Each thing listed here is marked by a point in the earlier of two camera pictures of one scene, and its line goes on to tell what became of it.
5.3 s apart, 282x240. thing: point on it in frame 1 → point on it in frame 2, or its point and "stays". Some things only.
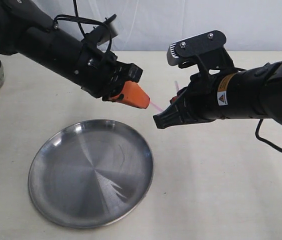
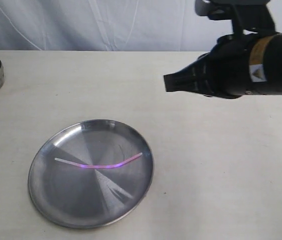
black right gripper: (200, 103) → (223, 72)
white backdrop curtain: (154, 25) stays
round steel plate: (91, 174) stays
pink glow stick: (158, 107) → (99, 166)
